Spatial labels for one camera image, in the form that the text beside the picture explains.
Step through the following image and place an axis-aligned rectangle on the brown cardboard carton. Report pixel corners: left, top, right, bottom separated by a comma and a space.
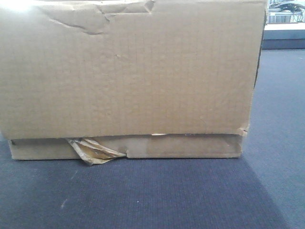
0, 0, 267, 165

